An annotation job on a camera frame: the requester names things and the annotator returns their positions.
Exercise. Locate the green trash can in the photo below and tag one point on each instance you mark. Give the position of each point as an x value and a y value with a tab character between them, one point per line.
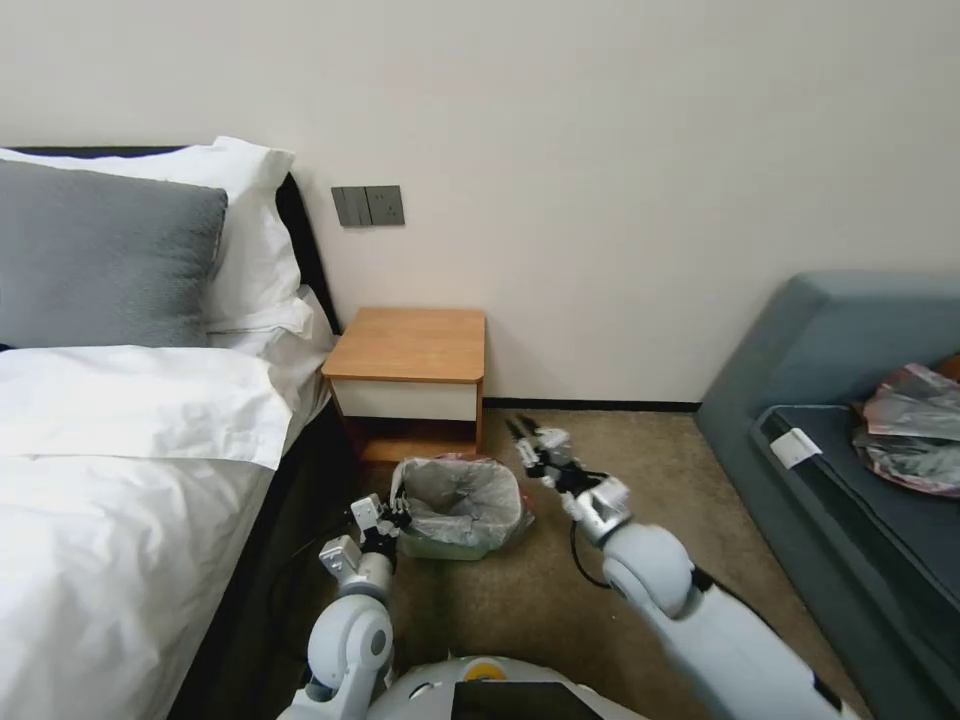
442	550

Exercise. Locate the translucent bin liner bag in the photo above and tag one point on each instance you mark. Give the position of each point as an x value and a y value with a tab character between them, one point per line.
457	491

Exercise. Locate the grey wall switch panel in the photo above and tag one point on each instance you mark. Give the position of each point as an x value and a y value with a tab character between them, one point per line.
350	206

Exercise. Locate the white sofa tag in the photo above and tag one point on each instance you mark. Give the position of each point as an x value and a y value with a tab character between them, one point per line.
796	446

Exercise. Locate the grey wall socket panel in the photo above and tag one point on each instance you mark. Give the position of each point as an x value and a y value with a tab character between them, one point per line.
386	204

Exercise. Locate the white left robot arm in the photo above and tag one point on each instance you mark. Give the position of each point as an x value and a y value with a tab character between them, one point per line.
346	637

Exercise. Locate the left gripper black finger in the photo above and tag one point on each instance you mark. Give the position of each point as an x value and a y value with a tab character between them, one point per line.
393	504
406	517

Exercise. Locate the large white pillow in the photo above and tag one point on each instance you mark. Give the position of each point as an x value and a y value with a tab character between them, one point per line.
251	240

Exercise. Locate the wooden nightstand with white drawer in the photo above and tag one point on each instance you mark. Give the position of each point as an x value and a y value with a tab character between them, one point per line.
409	345

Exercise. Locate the crumpled translucent garbage bag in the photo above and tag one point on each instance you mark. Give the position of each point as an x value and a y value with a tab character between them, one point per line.
911	427

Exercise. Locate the white duvet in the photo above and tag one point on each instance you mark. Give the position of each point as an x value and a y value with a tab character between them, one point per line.
112	487

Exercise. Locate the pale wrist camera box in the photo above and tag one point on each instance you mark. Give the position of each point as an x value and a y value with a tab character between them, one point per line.
365	514
555	439

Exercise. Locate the black bed base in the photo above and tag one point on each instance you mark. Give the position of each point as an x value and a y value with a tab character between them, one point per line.
255	570

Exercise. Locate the dark grey sofa seat cushion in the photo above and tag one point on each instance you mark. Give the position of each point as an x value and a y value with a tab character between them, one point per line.
885	540

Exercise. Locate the grey-blue sofa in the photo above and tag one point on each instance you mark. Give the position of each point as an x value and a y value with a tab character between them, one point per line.
795	337

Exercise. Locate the black bed headboard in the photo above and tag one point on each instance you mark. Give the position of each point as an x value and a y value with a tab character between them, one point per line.
304	225

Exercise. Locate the white robot front shell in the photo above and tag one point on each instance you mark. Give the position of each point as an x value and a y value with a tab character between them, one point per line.
427	686

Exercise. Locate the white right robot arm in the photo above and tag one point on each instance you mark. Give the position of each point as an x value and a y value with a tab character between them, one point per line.
675	592

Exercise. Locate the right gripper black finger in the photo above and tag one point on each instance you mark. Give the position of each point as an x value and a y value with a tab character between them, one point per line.
524	447
541	442

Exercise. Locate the black baseboard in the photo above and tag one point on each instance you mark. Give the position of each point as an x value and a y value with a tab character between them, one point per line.
600	405

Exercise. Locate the grey pillow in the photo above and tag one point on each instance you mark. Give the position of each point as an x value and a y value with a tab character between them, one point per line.
97	255

